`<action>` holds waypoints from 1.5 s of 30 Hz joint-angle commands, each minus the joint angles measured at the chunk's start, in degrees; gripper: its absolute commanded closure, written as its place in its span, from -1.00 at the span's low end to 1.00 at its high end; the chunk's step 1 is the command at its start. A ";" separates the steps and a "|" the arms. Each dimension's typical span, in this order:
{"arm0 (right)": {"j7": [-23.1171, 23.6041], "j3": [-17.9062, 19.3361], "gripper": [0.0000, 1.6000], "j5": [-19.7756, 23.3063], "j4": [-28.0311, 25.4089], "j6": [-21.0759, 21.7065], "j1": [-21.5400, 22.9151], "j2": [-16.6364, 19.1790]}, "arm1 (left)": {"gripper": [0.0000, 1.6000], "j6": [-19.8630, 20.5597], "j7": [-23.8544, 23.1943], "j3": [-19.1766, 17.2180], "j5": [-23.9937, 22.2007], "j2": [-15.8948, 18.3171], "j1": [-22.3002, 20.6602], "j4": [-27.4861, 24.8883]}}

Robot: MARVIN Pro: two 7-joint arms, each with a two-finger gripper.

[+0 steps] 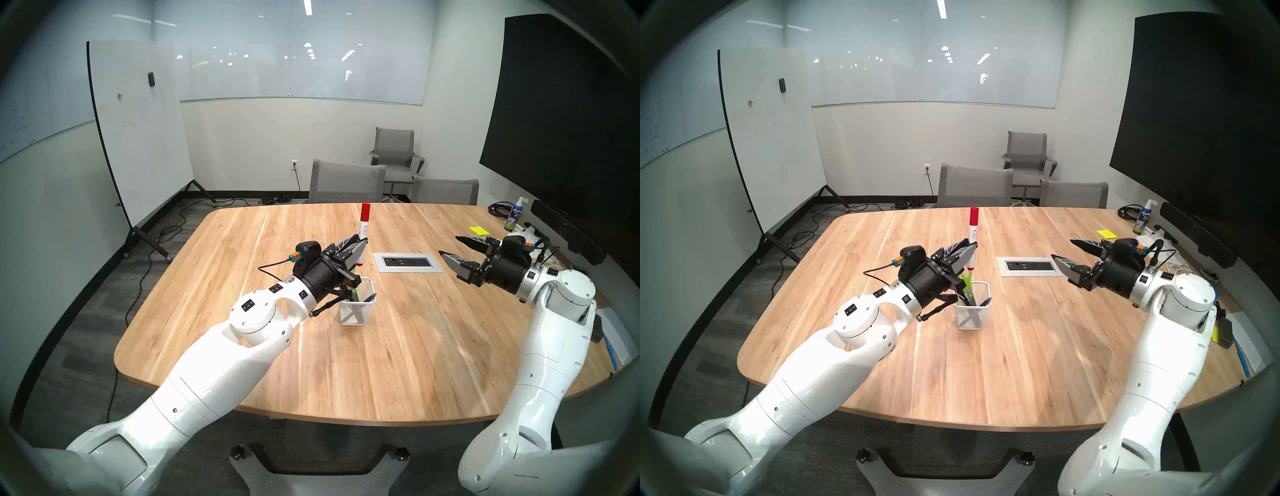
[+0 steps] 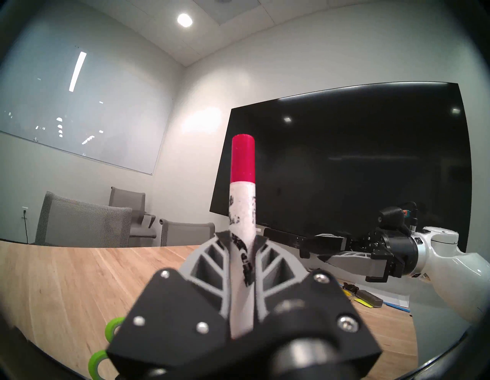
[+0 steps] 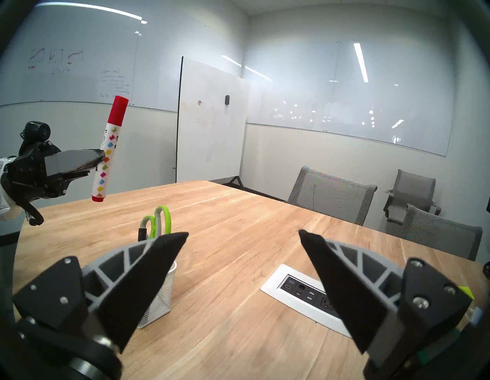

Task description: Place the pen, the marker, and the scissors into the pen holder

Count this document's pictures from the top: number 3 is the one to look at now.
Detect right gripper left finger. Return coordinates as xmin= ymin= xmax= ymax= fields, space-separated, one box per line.
xmin=12 ymin=231 xmax=189 ymax=380

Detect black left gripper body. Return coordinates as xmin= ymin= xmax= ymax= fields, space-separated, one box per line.
xmin=2 ymin=141 xmax=70 ymax=203

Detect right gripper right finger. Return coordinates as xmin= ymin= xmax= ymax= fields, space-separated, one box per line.
xmin=298 ymin=229 xmax=473 ymax=380

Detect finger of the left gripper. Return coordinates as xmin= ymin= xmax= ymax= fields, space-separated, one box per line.
xmin=60 ymin=168 xmax=91 ymax=182
xmin=44 ymin=149 xmax=106 ymax=177

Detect white mesh pen holder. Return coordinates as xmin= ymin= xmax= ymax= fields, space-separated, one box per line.
xmin=136 ymin=260 xmax=178 ymax=329

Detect red capped whiteboard marker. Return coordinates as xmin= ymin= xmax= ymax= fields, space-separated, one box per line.
xmin=91 ymin=96 xmax=129 ymax=203

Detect green handled scissors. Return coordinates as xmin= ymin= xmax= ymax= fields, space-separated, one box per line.
xmin=139 ymin=205 xmax=172 ymax=241

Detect silver table power outlet panel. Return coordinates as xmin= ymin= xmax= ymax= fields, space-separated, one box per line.
xmin=260 ymin=264 xmax=353 ymax=338

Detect grey mesh office chair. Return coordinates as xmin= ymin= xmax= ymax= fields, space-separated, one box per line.
xmin=287 ymin=165 xmax=378 ymax=226
xmin=399 ymin=204 xmax=483 ymax=262

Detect grey office chair with armrests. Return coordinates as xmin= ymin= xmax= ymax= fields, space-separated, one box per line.
xmin=384 ymin=169 xmax=442 ymax=224

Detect rolling white whiteboard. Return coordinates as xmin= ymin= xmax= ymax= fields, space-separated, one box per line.
xmin=175 ymin=56 xmax=250 ymax=188

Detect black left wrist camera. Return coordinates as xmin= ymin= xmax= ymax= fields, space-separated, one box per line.
xmin=20 ymin=121 xmax=51 ymax=154

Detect wall whiteboard with blue writing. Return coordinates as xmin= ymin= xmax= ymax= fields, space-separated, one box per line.
xmin=0 ymin=0 xmax=245 ymax=113

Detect wide glass wall whiteboard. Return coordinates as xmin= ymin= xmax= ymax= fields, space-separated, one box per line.
xmin=244 ymin=38 xmax=453 ymax=157

